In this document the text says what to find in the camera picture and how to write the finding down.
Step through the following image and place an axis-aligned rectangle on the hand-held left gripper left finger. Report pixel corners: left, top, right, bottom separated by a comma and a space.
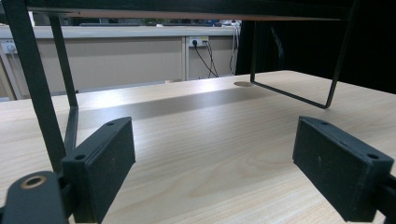
60, 116, 137, 224

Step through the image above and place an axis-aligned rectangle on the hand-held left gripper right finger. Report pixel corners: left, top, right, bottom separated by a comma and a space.
292, 115, 395, 223

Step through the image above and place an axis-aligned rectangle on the black two-tier metal shelf rack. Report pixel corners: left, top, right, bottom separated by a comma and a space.
0, 0, 359, 174

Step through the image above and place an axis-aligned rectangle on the black curtain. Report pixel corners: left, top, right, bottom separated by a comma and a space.
235, 18, 396, 95

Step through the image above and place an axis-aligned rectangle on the black power cable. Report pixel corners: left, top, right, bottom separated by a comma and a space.
191, 40, 219, 78
204, 40, 219, 78

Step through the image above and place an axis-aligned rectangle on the empty white wall socket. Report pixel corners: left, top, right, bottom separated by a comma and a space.
0, 39, 19, 56

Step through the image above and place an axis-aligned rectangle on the white wall socket with plugs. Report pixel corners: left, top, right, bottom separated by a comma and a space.
186, 35, 210, 49

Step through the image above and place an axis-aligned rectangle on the white hanging cable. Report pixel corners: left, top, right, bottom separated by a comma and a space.
229, 23, 242, 77

